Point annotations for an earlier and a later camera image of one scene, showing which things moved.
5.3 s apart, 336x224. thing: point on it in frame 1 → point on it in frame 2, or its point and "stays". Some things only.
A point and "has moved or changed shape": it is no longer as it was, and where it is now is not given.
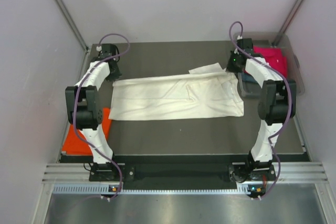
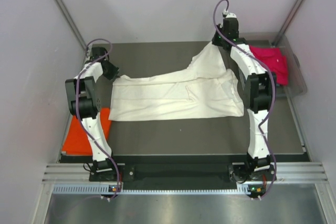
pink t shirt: (273, 56) stays
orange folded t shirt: (73, 146) stays
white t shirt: (209, 92) has moved or changed shape
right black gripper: (230, 68) → (214, 41)
